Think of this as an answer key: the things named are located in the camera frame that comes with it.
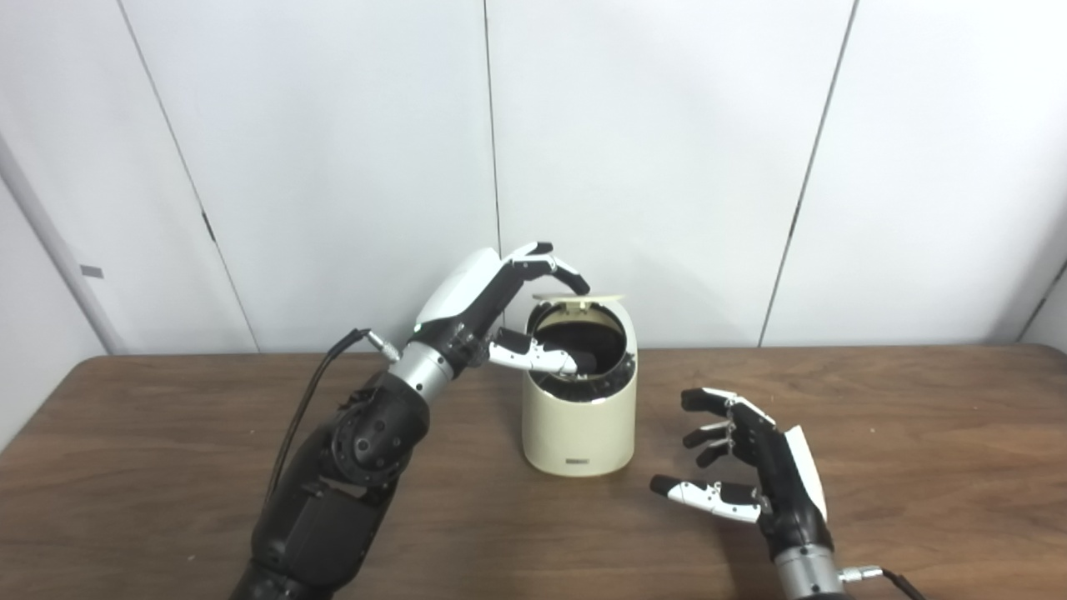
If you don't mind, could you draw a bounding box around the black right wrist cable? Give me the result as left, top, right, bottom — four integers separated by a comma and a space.
840, 565, 926, 600

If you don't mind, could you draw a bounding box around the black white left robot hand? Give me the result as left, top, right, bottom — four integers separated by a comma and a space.
408, 242, 591, 376

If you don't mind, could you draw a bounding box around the black bin liner bag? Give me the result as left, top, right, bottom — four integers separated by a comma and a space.
533, 304, 634, 405

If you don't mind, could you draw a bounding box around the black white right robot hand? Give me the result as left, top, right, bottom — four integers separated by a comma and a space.
650, 387, 834, 558

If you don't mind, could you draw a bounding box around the cream-colored cylindrical bin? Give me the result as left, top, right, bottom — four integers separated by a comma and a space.
522, 293, 639, 478

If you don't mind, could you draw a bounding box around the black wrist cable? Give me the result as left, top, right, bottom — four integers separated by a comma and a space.
263, 328, 403, 509
840, 565, 926, 600

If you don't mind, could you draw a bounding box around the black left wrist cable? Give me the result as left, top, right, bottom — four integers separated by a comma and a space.
263, 328, 403, 509

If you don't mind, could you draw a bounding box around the round cream bin lid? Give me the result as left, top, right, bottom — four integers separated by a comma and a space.
531, 291, 626, 314

